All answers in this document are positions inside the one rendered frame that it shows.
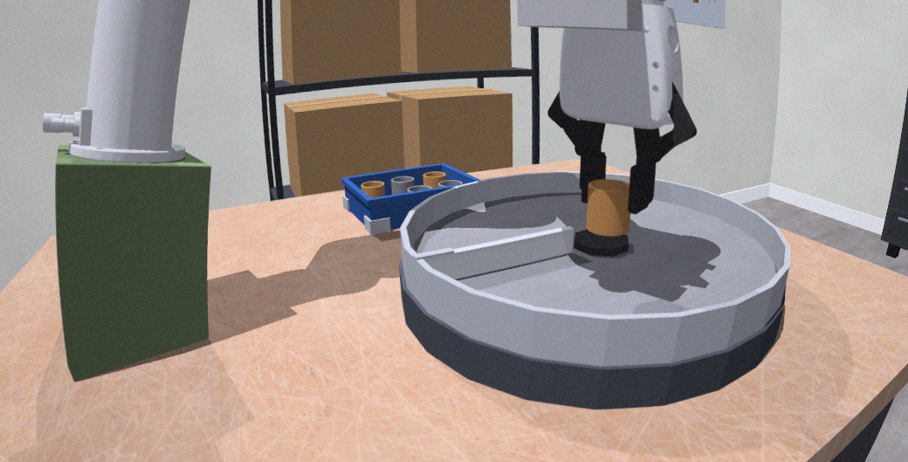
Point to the grey round turntable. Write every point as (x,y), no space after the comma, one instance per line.
(688,250)

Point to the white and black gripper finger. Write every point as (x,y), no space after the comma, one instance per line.
(642,175)
(580,133)

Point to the blue open-top crate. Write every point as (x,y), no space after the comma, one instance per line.
(397,206)

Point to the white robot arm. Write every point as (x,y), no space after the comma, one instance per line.
(136,57)

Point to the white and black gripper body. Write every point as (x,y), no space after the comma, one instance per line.
(609,76)

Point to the bronze bushing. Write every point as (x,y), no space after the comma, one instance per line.
(373,191)
(433,181)
(607,212)

